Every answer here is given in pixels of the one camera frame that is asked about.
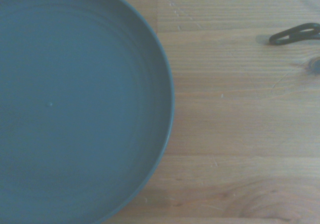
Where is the dark teal round plate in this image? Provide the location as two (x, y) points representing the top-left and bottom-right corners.
(0, 0), (175, 224)

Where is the black loop handle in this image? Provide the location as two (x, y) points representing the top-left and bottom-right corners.
(268, 22), (320, 45)

